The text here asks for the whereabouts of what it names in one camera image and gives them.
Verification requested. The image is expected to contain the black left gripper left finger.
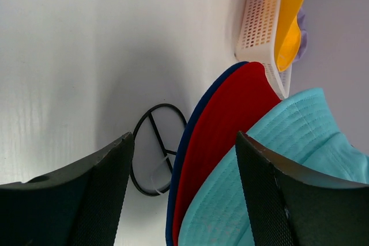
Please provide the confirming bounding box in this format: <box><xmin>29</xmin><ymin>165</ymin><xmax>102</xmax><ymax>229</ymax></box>
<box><xmin>1</xmin><ymin>133</ymin><xmax>134</xmax><ymax>245</ymax></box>

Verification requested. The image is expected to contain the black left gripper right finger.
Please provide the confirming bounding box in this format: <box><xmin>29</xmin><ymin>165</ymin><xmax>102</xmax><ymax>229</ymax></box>
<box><xmin>236</xmin><ymin>132</ymin><xmax>368</xmax><ymax>245</ymax></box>

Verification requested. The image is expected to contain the teal bucket hat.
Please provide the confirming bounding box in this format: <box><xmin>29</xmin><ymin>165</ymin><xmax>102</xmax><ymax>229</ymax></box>
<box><xmin>179</xmin><ymin>88</ymin><xmax>368</xmax><ymax>245</ymax></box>

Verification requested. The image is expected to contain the blue bucket hat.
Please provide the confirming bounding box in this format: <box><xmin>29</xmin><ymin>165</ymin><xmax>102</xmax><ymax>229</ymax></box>
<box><xmin>165</xmin><ymin>62</ymin><xmax>248</xmax><ymax>246</ymax></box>

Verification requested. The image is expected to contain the black wire hat stand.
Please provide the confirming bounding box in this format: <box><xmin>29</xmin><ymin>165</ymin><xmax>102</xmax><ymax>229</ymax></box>
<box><xmin>130</xmin><ymin>103</ymin><xmax>187</xmax><ymax>197</ymax></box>

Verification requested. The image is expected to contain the red bucket hat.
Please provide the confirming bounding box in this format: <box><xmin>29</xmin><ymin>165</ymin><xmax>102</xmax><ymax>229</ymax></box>
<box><xmin>172</xmin><ymin>62</ymin><xmax>280</xmax><ymax>245</ymax></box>

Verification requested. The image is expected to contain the white plastic basket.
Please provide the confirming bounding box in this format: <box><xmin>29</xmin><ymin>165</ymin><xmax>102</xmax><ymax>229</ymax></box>
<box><xmin>235</xmin><ymin>0</ymin><xmax>292</xmax><ymax>99</ymax></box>

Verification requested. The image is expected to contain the yellow bucket hat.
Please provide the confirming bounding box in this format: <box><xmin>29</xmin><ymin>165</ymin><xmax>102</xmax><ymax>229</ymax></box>
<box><xmin>274</xmin><ymin>0</ymin><xmax>304</xmax><ymax>72</ymax></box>

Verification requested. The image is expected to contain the lilac bucket hat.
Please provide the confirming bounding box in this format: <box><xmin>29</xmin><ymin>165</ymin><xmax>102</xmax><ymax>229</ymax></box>
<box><xmin>293</xmin><ymin>8</ymin><xmax>308</xmax><ymax>62</ymax></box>

